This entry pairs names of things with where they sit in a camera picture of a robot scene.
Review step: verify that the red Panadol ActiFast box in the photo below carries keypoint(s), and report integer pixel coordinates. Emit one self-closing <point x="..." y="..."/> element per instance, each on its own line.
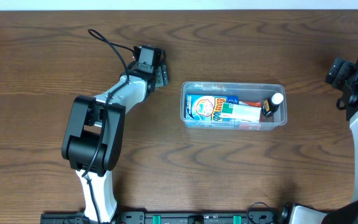
<point x="248" y="103"/>

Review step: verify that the blue Kool Fever box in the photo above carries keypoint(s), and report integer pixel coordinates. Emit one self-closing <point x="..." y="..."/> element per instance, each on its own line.
<point x="206" y="107"/>

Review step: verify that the dark bottle white cap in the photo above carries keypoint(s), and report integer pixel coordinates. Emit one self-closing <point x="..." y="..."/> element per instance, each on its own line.
<point x="271" y="105"/>

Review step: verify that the white green Panadol box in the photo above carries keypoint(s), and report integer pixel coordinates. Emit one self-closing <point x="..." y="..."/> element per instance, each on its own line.
<point x="240" y="112"/>

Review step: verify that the clear plastic container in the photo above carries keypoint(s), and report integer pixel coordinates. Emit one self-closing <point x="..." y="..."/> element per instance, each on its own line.
<point x="253" y="92"/>

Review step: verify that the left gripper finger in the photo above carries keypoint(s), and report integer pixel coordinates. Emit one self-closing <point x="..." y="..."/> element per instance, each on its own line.
<point x="164" y="74"/>
<point x="158" y="78"/>

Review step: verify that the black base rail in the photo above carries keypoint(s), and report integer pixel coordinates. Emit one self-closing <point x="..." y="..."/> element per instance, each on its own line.
<point x="140" y="217"/>

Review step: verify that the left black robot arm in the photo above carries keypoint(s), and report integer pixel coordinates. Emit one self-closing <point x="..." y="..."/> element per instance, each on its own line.
<point x="93" y="138"/>

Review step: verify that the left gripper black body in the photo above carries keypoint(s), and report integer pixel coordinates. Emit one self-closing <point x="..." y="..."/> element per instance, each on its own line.
<point x="160" y="76"/>

